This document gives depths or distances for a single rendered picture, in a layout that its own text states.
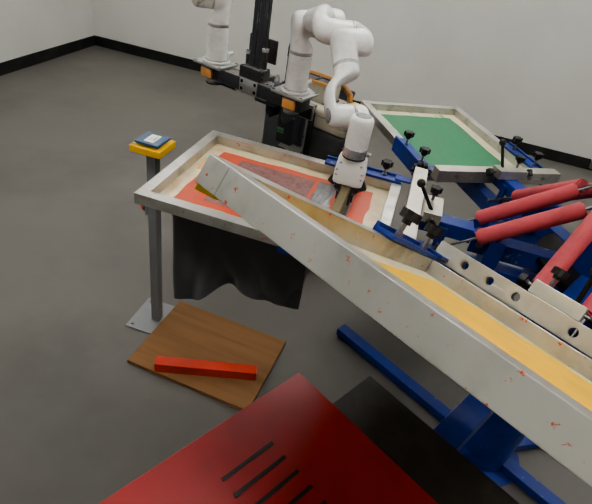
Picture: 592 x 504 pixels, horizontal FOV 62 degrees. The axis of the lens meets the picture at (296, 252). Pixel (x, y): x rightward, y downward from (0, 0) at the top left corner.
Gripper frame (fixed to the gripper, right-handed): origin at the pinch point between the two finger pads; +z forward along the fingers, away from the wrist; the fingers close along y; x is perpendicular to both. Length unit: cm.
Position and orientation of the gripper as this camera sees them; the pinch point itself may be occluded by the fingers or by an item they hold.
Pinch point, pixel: (344, 197)
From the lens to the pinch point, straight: 166.7
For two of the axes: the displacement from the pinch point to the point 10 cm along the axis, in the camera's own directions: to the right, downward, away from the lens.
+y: -9.5, -2.9, 1.5
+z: -1.5, 8.0, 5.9
